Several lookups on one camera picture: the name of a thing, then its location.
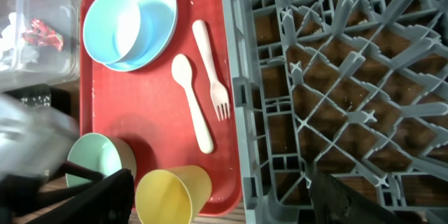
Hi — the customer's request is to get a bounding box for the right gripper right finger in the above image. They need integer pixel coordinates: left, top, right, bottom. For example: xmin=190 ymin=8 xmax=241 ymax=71
xmin=309 ymin=171 xmax=409 ymax=224

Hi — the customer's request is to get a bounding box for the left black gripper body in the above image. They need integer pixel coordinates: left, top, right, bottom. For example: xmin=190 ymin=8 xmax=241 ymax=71
xmin=1 ymin=161 xmax=104 ymax=217

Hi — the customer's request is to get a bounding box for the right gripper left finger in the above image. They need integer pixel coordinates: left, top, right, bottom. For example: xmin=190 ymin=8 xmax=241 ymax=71
xmin=30 ymin=169 xmax=134 ymax=224

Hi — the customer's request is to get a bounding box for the yellow plastic cup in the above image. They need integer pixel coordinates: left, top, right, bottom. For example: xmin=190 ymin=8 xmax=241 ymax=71
xmin=135 ymin=165 xmax=212 ymax=224

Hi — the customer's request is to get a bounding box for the red snack wrapper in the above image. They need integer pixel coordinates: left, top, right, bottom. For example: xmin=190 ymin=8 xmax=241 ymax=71
xmin=22 ymin=18 xmax=64 ymax=51

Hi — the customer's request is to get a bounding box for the light blue bowl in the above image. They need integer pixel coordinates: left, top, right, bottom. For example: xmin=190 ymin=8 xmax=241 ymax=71
xmin=83 ymin=0 xmax=144 ymax=64

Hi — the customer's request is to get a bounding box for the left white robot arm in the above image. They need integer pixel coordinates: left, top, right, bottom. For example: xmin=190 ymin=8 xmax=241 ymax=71
xmin=1 ymin=94 xmax=104 ymax=217

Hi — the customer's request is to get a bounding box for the black food waste tray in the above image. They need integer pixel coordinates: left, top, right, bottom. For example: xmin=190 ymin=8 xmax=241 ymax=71
xmin=4 ymin=84 xmax=71 ymax=115

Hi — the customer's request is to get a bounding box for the grey dishwasher rack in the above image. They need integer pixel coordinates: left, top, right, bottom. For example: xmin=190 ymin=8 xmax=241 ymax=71
xmin=223 ymin=0 xmax=447 ymax=223

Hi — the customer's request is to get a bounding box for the clear plastic waste bin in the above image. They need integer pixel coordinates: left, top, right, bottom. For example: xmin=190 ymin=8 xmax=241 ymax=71
xmin=1 ymin=0 xmax=81 ymax=91

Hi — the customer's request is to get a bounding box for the mint green bowl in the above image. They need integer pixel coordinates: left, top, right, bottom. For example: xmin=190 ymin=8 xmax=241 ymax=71
xmin=67 ymin=133 xmax=137 ymax=179

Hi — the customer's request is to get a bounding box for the red serving tray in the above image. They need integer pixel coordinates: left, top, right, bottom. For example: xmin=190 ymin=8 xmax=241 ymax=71
xmin=80 ymin=0 xmax=242 ymax=216

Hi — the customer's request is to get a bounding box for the crumpled white paper napkin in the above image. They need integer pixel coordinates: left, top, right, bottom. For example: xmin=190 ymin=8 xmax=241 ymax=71
xmin=1 ymin=12 xmax=39 ymax=71

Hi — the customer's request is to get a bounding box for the white plastic spoon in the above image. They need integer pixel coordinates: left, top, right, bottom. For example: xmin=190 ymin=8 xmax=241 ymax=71
xmin=171 ymin=54 xmax=214 ymax=154

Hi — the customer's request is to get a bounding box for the white plastic fork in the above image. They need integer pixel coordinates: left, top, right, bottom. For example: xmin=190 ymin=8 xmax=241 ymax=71
xmin=192 ymin=20 xmax=230 ymax=121

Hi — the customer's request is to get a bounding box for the light blue plate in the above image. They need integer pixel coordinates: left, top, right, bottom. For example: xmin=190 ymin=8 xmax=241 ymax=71
xmin=105 ymin=0 xmax=178 ymax=72

